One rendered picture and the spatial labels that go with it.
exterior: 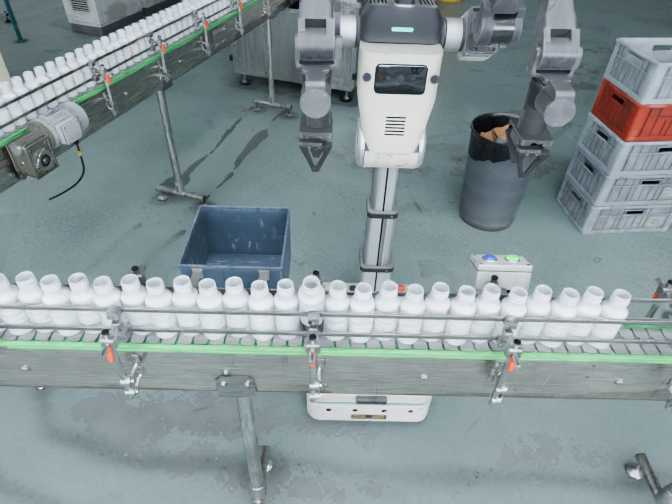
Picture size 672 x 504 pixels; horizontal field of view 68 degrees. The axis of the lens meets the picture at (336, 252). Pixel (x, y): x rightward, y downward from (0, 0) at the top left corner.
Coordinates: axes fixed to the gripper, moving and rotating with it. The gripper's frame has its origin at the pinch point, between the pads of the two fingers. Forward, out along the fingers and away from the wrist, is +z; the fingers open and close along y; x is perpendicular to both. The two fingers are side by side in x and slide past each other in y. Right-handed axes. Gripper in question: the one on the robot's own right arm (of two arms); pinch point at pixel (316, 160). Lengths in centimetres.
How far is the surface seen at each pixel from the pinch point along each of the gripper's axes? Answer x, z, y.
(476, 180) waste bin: 94, 102, -164
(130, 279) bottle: -42, 25, 12
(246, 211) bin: -25, 46, -46
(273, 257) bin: -17, 66, -45
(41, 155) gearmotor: -109, 45, -78
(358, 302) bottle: 10.4, 26.9, 16.3
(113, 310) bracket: -44, 29, 19
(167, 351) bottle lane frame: -35, 42, 20
